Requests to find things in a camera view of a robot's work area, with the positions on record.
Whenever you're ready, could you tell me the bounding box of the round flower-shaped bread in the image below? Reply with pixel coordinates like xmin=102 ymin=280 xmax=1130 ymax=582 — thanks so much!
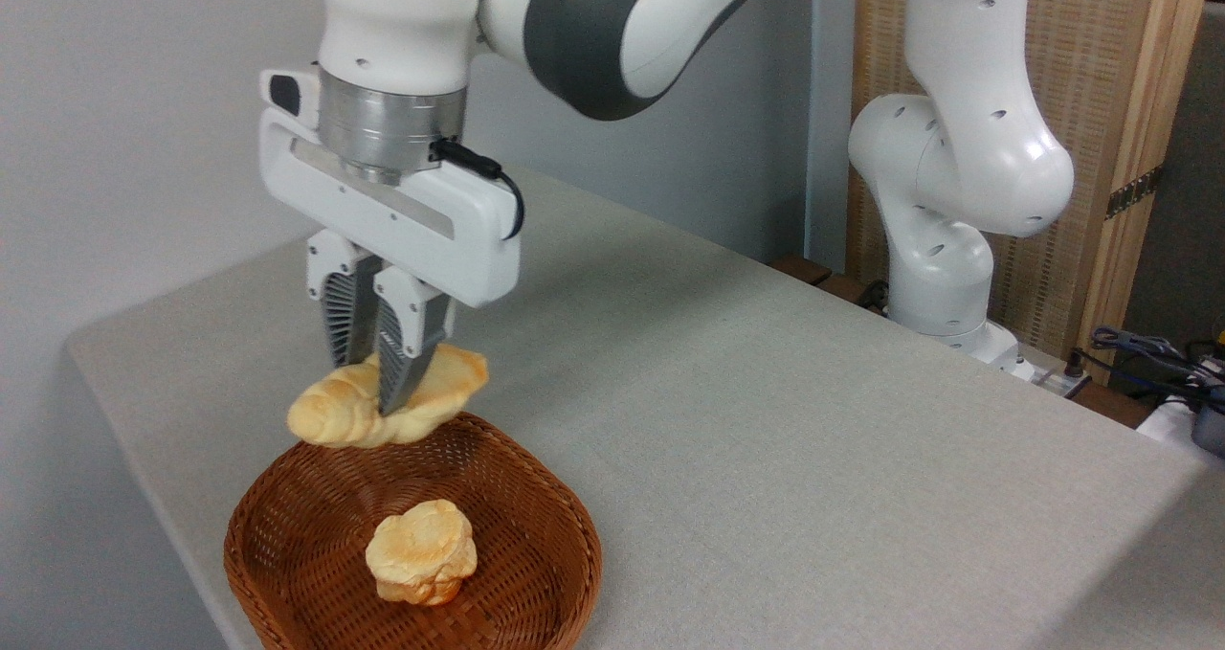
xmin=365 ymin=499 xmax=479 ymax=607

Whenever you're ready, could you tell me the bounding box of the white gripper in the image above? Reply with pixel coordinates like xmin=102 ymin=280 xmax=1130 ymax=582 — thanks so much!
xmin=257 ymin=67 xmax=523 ymax=418

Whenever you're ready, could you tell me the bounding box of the blue-grey cable bundle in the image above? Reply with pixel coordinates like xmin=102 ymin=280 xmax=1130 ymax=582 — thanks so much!
xmin=1089 ymin=325 xmax=1225 ymax=414

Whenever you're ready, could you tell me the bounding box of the metal screen hinge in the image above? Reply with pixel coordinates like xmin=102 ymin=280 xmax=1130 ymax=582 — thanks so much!
xmin=1104 ymin=163 xmax=1166 ymax=221

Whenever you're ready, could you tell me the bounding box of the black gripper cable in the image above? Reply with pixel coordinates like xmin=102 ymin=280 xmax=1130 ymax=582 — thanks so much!
xmin=434 ymin=138 xmax=527 ymax=242

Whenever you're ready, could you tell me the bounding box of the long braided bread loaf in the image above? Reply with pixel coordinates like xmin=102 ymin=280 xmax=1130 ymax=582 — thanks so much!
xmin=286 ymin=343 xmax=490 ymax=450

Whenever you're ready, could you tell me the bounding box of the brown woven wicker basket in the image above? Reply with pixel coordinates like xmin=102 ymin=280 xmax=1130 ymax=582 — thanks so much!
xmin=224 ymin=411 xmax=604 ymax=650

